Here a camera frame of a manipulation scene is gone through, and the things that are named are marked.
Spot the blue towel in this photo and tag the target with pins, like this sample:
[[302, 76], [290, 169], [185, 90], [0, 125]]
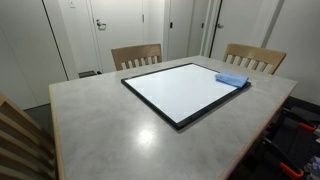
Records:
[[237, 81]]

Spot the black framed whiteboard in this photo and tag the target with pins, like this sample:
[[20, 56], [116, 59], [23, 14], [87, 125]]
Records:
[[183, 93]]

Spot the wooden chair left far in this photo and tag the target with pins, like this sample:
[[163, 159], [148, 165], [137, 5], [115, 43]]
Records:
[[134, 56]]

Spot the wooden chair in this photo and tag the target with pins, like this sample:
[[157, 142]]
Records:
[[259, 59], [27, 151], [134, 56]]

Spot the white door right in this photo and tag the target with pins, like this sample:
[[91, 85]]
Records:
[[238, 23]]

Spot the wooden chair right far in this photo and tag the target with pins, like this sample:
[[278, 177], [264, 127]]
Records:
[[259, 59]]

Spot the black orange clamp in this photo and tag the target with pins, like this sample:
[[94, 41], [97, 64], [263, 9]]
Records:
[[302, 123], [285, 164]]

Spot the wooden chair near left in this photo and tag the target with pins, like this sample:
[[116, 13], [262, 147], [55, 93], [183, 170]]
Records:
[[27, 151]]

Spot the white door with handle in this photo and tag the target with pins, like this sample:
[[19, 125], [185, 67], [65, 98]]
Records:
[[118, 23]]

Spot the light switch plate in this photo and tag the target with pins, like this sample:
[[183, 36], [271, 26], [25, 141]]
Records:
[[71, 3]]

